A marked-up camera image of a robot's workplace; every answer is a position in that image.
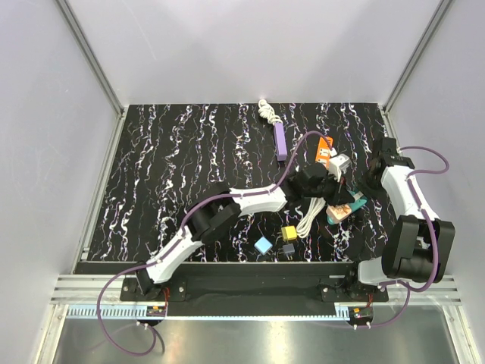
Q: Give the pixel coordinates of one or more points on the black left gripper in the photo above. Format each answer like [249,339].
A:
[338,194]

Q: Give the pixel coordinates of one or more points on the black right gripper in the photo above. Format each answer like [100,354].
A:
[374,192]

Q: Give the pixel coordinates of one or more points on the pink cube plug adapter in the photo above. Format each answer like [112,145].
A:
[336,214]

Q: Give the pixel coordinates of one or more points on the teal triangular power strip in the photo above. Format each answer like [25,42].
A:
[359,201]

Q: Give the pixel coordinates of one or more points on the orange power strip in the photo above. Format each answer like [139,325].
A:
[324,151]

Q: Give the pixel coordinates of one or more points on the purple power strip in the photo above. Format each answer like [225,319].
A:
[280,142]

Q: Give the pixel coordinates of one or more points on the yellow cube plug adapter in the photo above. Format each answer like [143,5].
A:
[289,233]

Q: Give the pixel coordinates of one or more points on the grey cube plug adapter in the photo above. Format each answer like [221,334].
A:
[288,249]

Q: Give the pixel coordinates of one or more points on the blue cube plug adapter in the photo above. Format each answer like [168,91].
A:
[263,245]

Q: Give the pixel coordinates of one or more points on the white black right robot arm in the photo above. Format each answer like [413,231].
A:
[418,247]

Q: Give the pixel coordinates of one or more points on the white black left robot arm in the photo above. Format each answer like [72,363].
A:
[211,218]

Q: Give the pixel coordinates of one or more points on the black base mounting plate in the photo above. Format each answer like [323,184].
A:
[324,270]

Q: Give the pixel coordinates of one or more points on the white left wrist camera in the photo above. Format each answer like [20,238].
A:
[338,165]

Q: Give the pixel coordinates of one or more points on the white cable duct strip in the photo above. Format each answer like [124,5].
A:
[245,311]

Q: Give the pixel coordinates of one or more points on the aluminium frame post right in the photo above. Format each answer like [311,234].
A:
[424,41]

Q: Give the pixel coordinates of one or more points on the aluminium frame post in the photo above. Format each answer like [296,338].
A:
[84,46]
[424,41]

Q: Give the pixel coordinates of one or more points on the aluminium frame post left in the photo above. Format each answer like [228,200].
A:
[84,46]

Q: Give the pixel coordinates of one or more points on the aluminium front rail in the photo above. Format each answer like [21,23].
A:
[86,289]

